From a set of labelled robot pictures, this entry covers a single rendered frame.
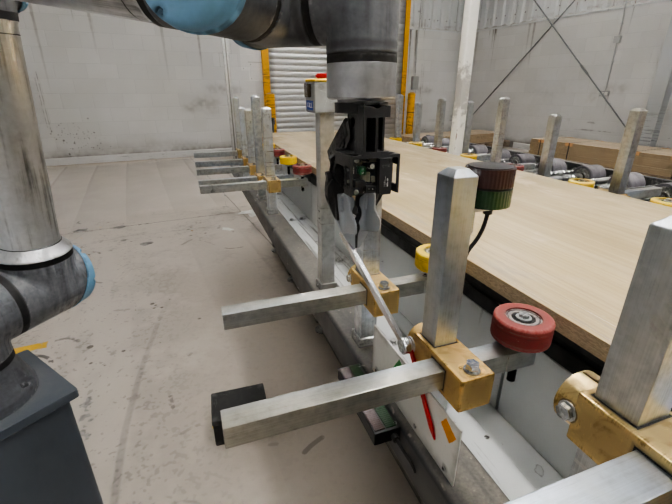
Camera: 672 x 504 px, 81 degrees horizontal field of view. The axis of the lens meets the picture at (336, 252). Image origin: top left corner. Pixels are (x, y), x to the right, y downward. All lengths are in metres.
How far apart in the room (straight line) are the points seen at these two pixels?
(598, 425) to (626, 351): 0.07
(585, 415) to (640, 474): 0.06
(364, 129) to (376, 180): 0.07
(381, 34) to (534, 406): 0.63
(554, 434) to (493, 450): 0.10
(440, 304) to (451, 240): 0.09
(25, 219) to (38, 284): 0.14
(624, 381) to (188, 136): 8.05
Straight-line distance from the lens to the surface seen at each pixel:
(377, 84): 0.52
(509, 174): 0.52
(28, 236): 1.02
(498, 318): 0.60
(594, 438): 0.41
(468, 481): 0.66
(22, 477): 1.13
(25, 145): 0.98
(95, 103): 8.14
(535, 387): 0.79
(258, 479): 1.54
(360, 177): 0.54
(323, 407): 0.50
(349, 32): 0.52
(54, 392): 1.08
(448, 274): 0.53
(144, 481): 1.64
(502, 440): 0.84
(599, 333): 0.64
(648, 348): 0.36
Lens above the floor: 1.20
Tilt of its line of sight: 22 degrees down
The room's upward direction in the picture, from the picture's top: straight up
